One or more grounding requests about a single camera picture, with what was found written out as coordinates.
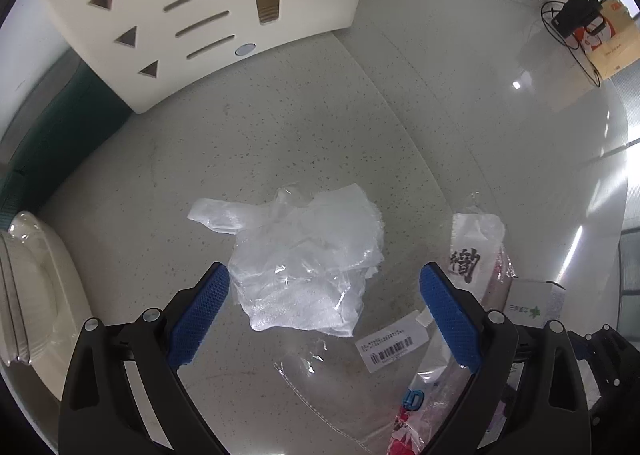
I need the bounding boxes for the dark green drying mat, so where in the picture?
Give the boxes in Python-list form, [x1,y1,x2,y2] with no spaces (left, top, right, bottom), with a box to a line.
[1,51,132,220]

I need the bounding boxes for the small white green box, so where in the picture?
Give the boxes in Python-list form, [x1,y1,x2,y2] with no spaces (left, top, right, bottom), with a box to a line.
[503,279,566,328]

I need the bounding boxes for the red white snack wrapper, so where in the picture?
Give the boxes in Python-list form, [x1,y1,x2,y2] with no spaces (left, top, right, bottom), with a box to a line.
[387,192,514,454]

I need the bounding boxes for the clear zip bag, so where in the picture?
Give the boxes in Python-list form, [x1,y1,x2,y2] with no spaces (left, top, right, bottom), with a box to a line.
[276,308,450,454]

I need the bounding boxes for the black charging cable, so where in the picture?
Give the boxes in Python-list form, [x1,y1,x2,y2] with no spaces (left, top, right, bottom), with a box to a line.
[539,0,622,89]

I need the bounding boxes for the large white plate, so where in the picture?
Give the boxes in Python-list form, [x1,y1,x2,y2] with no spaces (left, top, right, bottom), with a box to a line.
[0,211,94,396]

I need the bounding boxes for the lower white ribbed bowl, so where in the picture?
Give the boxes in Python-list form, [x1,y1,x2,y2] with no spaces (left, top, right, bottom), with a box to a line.
[1,231,58,366]

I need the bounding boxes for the small clear plastic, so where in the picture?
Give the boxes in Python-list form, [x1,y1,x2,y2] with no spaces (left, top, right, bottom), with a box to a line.
[188,184,384,337]

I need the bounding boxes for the black power bank device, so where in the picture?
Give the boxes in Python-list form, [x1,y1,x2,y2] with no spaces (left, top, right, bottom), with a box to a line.
[551,0,602,39]

